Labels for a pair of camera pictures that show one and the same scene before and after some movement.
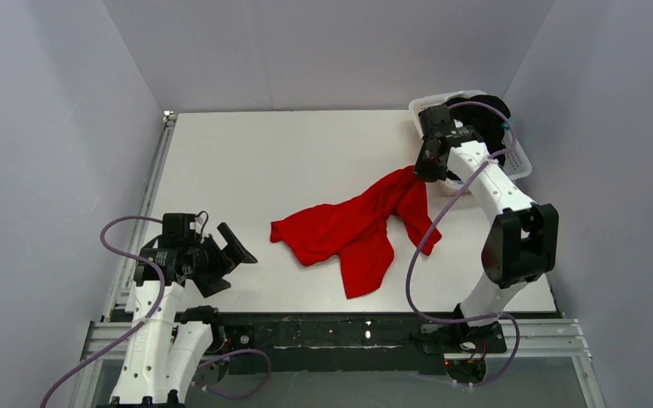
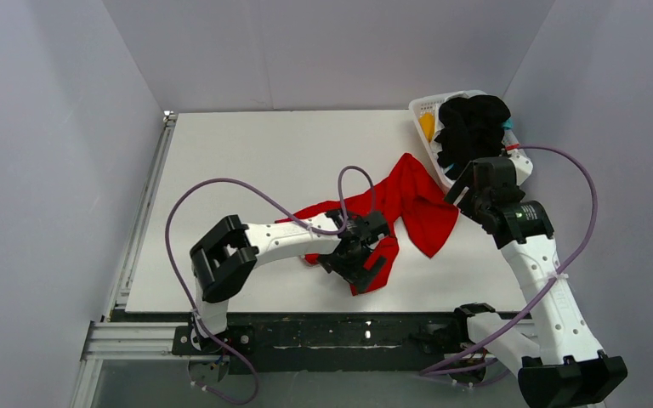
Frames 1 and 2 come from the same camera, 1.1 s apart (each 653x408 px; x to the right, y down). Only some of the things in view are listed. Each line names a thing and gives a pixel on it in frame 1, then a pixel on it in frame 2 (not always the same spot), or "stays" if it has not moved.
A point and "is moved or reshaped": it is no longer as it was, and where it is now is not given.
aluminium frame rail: (555, 337) stays
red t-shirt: (358, 231) is moved or reshaped
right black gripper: (428, 159) to (474, 184)
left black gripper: (213, 261) to (361, 261)
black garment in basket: (490, 124) stays
